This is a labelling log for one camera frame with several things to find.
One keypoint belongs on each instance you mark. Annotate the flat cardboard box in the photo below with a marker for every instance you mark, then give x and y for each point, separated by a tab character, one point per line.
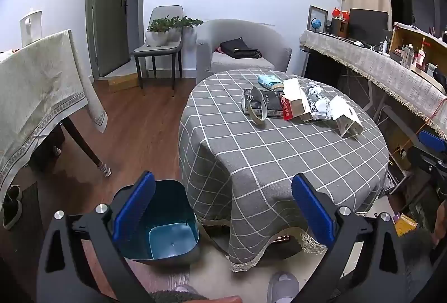
124	83

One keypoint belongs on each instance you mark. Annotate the white paper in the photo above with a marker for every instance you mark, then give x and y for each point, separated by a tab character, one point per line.
319	109
314	91

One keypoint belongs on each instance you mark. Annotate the black monitor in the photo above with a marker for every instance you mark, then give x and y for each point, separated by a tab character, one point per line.
368	23

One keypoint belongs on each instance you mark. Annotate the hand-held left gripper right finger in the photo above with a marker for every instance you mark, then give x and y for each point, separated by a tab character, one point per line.
312	208

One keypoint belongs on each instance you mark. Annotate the dark ribbed floor mat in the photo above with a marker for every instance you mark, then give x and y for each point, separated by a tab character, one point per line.
33	212

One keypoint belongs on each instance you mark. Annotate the white red carton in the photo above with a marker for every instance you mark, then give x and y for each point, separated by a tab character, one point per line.
295	97

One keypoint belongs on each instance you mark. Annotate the beige patterned tablecloth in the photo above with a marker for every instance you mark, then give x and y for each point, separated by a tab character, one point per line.
35	86

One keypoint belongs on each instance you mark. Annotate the grey door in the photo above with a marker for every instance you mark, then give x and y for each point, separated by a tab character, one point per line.
108	27

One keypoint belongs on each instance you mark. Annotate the small white bottle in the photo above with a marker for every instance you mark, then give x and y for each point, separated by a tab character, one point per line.
385	46

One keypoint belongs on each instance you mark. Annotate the black bag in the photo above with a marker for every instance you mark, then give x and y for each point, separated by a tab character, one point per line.
237	48

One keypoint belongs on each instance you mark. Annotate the small red flags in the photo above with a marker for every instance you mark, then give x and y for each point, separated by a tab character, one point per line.
340	13

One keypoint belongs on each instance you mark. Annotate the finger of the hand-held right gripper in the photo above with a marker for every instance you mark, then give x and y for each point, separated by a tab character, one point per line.
433	140
427	161

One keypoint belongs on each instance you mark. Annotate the grey slipper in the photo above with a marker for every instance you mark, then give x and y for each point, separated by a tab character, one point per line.
185	289
283	285

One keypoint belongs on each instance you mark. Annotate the grey checked tablecloth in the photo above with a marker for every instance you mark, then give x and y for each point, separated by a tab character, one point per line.
279	156

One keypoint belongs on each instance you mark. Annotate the wooden speaker box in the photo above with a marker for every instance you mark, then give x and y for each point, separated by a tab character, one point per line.
339	29

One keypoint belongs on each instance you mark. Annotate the dark storage box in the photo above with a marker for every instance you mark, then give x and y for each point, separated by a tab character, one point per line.
45	149

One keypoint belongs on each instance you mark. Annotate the dark blue waste bin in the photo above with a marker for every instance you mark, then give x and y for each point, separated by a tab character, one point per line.
171	240

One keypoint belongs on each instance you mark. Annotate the picture frame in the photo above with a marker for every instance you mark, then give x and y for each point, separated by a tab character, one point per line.
319	11

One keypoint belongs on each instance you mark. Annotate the dark slip-on shoe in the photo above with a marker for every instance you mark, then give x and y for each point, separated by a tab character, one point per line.
12	215
14	192

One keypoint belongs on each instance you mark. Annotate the small blue globe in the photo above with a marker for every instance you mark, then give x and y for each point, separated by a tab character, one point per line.
316	24

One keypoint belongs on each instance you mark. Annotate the grey armchair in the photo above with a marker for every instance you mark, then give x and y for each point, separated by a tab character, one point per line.
237	29

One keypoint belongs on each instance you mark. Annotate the potted plant white pot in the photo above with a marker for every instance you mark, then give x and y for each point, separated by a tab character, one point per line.
188	22
157	37

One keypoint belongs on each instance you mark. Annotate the blue tissue packet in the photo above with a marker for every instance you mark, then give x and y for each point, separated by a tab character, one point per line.
269	81

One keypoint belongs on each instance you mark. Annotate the open cardboard box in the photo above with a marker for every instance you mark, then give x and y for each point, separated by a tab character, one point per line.
396	37

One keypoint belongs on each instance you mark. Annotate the pink cloth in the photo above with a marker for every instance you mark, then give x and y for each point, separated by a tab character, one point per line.
218	49

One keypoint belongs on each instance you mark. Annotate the fringed beige desk cover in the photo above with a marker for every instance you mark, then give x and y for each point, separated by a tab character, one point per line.
384	69

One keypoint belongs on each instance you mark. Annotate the dark wooden table leg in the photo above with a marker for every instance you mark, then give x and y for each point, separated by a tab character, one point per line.
83	146
56	150

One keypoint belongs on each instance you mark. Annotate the person's right leg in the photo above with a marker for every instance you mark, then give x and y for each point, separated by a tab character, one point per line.
415	254

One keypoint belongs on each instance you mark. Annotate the white paper box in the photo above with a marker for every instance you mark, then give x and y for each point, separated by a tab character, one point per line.
344	114

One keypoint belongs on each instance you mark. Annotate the white kettle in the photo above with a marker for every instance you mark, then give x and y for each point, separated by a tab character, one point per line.
31	27

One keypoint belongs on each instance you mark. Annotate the grey dining chair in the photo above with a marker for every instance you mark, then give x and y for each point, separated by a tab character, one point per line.
157	51

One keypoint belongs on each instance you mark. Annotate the yellow packet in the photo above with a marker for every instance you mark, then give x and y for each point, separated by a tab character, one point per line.
405	224

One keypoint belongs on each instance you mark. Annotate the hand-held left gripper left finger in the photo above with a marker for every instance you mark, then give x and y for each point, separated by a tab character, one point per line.
134	208

